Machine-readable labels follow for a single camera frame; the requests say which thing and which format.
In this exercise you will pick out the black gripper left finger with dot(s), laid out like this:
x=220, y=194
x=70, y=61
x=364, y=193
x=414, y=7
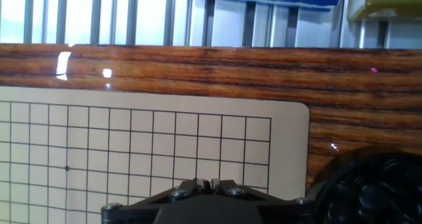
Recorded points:
x=141, y=212

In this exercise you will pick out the gold tissue pack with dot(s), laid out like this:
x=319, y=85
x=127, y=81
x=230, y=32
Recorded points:
x=385, y=3

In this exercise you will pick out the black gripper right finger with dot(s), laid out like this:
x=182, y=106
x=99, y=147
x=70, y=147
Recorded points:
x=280, y=211

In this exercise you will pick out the beige go board mat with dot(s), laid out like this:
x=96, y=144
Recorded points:
x=148, y=145

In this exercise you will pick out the heap of black go stones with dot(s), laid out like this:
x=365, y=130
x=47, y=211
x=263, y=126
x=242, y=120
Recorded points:
x=379, y=194

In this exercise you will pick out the black round stone bowl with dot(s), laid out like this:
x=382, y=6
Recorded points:
x=333, y=184

